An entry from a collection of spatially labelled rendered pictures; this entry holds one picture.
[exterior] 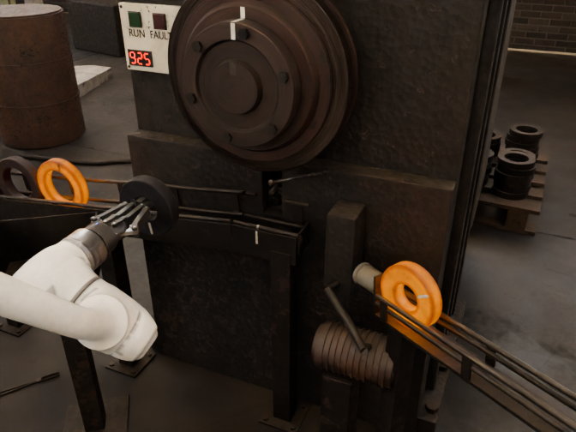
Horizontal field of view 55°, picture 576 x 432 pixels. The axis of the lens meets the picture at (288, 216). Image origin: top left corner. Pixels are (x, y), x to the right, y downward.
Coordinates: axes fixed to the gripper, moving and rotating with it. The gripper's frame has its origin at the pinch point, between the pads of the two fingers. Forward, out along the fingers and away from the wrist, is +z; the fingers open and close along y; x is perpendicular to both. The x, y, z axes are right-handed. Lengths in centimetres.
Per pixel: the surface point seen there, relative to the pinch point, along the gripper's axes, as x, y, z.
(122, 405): -83, -25, -2
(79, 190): -16, -43, 21
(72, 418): -83, -36, -13
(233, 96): 25.0, 20.2, 10.6
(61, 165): -8, -49, 21
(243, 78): 29.3, 22.9, 10.8
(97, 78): -91, -291, 307
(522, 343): -89, 97, 84
